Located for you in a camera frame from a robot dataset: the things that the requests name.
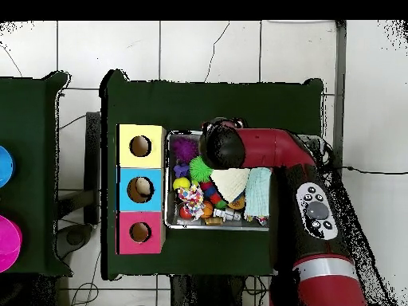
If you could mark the cream muslin cloth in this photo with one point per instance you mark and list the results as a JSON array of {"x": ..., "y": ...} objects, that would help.
[{"x": 231, "y": 183}]

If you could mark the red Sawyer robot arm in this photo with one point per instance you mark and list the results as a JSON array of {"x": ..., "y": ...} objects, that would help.
[{"x": 271, "y": 146}]

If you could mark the wooden three-hole sorting box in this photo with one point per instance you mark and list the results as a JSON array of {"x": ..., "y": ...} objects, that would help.
[{"x": 140, "y": 204}]

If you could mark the green spiky puffer ball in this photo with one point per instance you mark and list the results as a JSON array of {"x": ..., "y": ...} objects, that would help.
[{"x": 200, "y": 169}]

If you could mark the multicoloured fuzzy caterpillar toy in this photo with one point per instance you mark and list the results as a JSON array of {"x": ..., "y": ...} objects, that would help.
[{"x": 210, "y": 191}]

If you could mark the purple plastic block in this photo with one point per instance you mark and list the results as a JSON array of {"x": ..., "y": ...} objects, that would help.
[{"x": 180, "y": 170}]

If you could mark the yellow smooth ball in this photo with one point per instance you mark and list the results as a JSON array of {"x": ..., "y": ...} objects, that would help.
[{"x": 181, "y": 184}]

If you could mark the purple knobbly rubber ball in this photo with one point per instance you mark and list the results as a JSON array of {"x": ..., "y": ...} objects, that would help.
[{"x": 184, "y": 149}]

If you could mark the colourful crumpled cloth ball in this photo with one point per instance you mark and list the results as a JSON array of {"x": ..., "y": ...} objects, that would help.
[{"x": 191, "y": 199}]

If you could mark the small orange basketball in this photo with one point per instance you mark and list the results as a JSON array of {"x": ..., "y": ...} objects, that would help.
[{"x": 207, "y": 210}]

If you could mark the toy burger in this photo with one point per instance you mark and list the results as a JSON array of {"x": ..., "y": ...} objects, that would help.
[{"x": 236, "y": 202}]

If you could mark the mint green muslin cloth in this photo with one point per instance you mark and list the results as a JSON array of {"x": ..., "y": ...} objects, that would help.
[{"x": 257, "y": 194}]

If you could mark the beige round toy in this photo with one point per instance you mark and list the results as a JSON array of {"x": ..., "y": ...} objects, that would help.
[{"x": 144, "y": 186}]

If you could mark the dark green table cloth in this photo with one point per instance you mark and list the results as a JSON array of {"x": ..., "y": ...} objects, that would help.
[
  {"x": 207, "y": 105},
  {"x": 28, "y": 121}
]

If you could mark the blue round bowl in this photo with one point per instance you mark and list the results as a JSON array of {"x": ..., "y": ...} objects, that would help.
[{"x": 4, "y": 165}]

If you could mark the magenta round bowl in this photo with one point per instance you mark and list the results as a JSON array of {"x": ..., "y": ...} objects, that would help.
[{"x": 8, "y": 245}]

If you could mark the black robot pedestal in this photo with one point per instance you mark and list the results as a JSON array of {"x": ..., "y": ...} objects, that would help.
[{"x": 204, "y": 293}]

